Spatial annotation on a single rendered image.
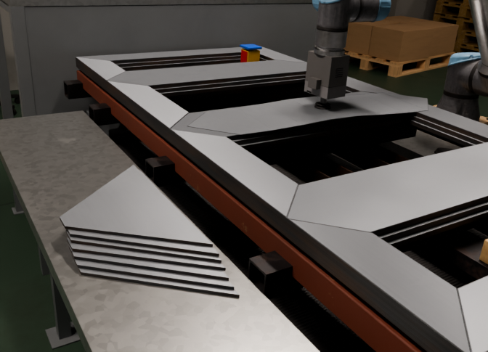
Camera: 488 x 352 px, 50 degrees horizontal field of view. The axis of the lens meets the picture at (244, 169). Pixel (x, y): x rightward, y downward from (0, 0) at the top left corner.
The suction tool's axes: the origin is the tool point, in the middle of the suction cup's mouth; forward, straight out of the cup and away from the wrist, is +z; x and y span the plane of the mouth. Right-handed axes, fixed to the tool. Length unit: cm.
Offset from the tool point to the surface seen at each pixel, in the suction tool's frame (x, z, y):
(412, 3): 518, 29, -364
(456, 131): 21.6, 0.9, 25.0
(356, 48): 355, 66, -307
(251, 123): -22.5, -0.4, -0.2
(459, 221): -17, 2, 52
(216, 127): -31.6, -0.4, -1.5
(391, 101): 23.6, -0.3, 3.1
